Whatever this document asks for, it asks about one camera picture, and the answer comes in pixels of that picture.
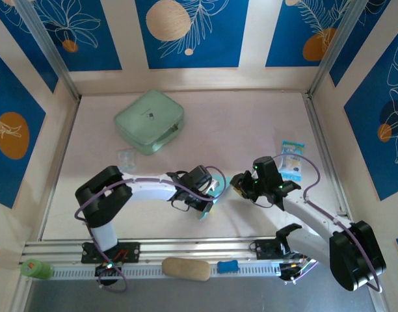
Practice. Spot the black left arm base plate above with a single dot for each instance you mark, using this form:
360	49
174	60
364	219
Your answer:
134	252

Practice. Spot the blue bone-shaped block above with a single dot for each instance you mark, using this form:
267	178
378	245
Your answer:
227	266

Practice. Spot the black controller board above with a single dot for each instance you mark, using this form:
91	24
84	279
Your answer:
291	271
106	268

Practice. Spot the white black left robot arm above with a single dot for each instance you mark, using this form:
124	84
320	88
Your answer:
150	190

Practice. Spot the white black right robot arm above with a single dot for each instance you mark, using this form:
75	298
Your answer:
306	216

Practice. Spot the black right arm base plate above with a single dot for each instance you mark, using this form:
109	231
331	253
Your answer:
264	250

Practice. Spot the mint green zip pouch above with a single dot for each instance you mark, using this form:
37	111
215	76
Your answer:
148	122

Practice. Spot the aluminium side rail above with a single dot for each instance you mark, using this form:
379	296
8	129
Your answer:
60	156
326	156

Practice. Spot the small clear plastic bag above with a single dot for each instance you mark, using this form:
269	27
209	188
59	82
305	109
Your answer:
125	158

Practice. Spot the aluminium corner post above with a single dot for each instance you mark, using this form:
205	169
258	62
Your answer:
339	45
46	42

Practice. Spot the aluminium cross rail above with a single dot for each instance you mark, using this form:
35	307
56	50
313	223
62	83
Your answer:
192	247

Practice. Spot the blue white snack packet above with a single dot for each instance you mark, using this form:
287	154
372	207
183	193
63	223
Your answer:
293	152

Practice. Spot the green bottle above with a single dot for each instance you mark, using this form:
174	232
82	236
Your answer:
36	269

